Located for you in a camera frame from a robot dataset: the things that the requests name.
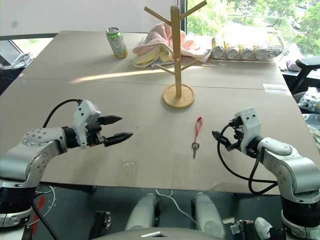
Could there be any silver key with red strap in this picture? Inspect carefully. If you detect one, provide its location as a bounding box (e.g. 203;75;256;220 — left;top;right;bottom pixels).
191;116;204;160

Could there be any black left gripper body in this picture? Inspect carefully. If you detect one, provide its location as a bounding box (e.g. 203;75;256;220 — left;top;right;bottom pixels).
85;116;106;148

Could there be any row of cans in tray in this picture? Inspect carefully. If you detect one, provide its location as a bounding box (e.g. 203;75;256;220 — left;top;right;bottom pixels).
211;34;288;62

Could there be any white floor cable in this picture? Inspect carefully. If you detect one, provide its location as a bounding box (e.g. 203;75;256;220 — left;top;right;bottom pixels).
154;188;201;229

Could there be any silver right robot leg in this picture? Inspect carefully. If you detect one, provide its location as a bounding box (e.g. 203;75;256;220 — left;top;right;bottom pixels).
192;192;226;239

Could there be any pink towel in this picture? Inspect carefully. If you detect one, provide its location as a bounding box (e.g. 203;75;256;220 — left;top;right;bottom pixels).
132;21;212;64

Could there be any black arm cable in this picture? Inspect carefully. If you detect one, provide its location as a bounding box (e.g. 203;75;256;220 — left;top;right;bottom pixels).
216;123;279;196
41;99;83;129

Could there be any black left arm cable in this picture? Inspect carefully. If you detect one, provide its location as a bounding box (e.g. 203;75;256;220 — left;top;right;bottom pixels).
41;99;83;129

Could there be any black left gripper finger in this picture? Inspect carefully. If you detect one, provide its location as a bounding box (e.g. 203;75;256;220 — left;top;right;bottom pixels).
98;114;123;126
103;132;134;148

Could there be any yellow silver drink can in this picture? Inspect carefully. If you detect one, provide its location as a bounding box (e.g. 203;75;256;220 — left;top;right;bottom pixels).
238;43;254;61
224;37;240;61
253;44;269;61
211;36;226;60
267;34;286;60

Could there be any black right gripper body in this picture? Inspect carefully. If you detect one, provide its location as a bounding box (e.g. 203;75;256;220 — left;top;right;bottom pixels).
225;124;248;153

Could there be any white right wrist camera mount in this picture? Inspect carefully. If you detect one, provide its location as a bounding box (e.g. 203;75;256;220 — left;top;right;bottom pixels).
234;106;264;151

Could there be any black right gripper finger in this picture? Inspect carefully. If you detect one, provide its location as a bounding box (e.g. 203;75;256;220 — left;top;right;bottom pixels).
211;130;229;146
228;118;243;130

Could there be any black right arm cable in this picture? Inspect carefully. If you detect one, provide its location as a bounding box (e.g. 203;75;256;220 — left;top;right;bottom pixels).
216;123;279;196

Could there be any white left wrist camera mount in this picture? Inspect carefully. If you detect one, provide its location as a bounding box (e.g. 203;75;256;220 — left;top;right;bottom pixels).
73;99;102;150

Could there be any clear plastic bag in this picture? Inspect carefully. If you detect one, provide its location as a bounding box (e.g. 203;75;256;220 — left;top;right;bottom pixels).
303;113;320;152

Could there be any wooden branch hanger stand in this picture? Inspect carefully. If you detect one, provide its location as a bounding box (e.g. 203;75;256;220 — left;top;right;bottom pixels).
143;0;209;109

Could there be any black office chair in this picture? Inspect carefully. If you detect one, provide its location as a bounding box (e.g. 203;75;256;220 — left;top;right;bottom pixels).
286;56;320;101

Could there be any grey robot torso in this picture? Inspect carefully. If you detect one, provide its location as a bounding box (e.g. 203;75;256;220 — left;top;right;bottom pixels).
99;225;227;240

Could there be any red floor tape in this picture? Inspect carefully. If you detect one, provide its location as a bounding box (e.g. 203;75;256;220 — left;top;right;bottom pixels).
31;195;47;236

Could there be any yellow cloth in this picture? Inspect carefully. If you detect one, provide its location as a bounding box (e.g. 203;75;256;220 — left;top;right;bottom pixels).
131;46;174;69

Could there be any silver robot leg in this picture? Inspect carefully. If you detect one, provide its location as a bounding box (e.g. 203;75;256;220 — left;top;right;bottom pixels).
192;192;226;239
124;193;161;231

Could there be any silver left robot leg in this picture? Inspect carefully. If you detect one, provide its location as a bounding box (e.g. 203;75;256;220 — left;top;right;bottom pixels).
124;193;161;231

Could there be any green drink can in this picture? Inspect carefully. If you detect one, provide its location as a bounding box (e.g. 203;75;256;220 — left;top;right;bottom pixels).
105;26;129;60

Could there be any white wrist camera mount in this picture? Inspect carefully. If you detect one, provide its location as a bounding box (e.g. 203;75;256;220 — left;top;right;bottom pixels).
234;106;264;151
73;99;102;150

